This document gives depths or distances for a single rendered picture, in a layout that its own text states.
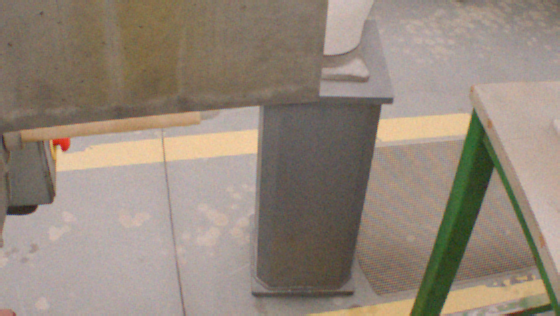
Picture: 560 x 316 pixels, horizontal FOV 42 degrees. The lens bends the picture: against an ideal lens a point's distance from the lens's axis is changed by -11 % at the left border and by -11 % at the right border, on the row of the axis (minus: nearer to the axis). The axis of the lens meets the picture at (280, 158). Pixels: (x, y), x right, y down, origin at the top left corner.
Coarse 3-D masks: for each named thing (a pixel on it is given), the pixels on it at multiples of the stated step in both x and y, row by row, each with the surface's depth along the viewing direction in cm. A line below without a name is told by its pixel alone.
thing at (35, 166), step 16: (32, 144) 100; (48, 144) 105; (16, 160) 101; (32, 160) 102; (48, 160) 104; (16, 176) 103; (32, 176) 104; (48, 176) 105; (16, 192) 105; (32, 192) 106; (48, 192) 107; (16, 208) 112; (32, 208) 114
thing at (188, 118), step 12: (108, 120) 73; (120, 120) 73; (132, 120) 73; (144, 120) 73; (156, 120) 73; (168, 120) 74; (180, 120) 74; (192, 120) 74; (24, 132) 71; (36, 132) 71; (48, 132) 72; (60, 132) 72; (72, 132) 72; (84, 132) 73; (96, 132) 73; (108, 132) 74
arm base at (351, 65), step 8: (360, 48) 169; (328, 56) 162; (336, 56) 162; (344, 56) 163; (352, 56) 165; (360, 56) 168; (328, 64) 163; (336, 64) 164; (344, 64) 164; (352, 64) 165; (360, 64) 166; (328, 72) 164; (336, 72) 164; (344, 72) 164; (352, 72) 165; (360, 72) 165; (368, 72) 165; (360, 80) 165
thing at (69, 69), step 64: (0, 0) 45; (64, 0) 46; (128, 0) 47; (192, 0) 48; (256, 0) 49; (320, 0) 50; (0, 64) 48; (64, 64) 50; (128, 64) 51; (192, 64) 52; (256, 64) 53; (320, 64) 54; (0, 128) 52
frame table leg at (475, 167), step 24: (480, 120) 130; (480, 144) 133; (480, 168) 137; (456, 192) 145; (480, 192) 142; (456, 216) 147; (456, 240) 152; (432, 264) 161; (456, 264) 158; (432, 288) 163; (432, 312) 171
